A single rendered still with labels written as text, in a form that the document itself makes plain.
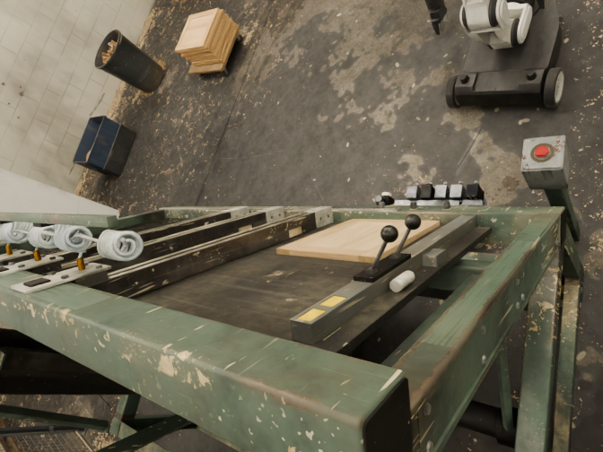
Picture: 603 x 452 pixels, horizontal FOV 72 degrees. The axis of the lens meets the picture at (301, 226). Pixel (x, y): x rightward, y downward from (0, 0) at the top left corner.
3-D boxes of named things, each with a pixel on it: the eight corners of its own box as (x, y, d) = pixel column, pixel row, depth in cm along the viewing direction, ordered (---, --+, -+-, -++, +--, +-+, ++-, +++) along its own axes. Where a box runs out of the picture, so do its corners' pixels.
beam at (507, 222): (566, 238, 140) (566, 205, 138) (561, 247, 130) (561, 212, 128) (176, 222, 278) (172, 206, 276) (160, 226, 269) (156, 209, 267)
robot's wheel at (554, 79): (555, 82, 232) (550, 59, 217) (566, 81, 229) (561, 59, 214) (546, 114, 229) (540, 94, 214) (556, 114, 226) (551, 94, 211)
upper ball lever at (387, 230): (380, 278, 95) (404, 229, 88) (371, 283, 92) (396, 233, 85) (366, 268, 96) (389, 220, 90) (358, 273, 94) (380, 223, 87)
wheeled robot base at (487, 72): (485, 19, 268) (469, -20, 243) (580, 4, 234) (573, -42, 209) (457, 108, 260) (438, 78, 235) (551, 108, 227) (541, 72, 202)
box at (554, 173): (571, 158, 146) (565, 134, 132) (569, 189, 143) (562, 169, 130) (532, 160, 153) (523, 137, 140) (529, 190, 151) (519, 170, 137)
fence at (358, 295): (476, 226, 145) (476, 215, 144) (313, 345, 73) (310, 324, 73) (461, 226, 148) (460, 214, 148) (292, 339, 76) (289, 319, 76)
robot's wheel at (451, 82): (461, 86, 266) (450, 67, 251) (468, 85, 263) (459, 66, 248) (452, 114, 264) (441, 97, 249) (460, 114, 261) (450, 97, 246)
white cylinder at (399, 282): (401, 293, 92) (416, 282, 98) (400, 281, 92) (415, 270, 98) (389, 291, 94) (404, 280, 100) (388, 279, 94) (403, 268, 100)
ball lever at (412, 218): (403, 263, 104) (426, 217, 97) (396, 267, 101) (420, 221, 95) (390, 255, 105) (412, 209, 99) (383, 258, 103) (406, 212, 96)
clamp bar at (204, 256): (336, 222, 181) (331, 167, 176) (37, 337, 91) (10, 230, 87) (318, 221, 187) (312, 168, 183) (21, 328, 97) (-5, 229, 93)
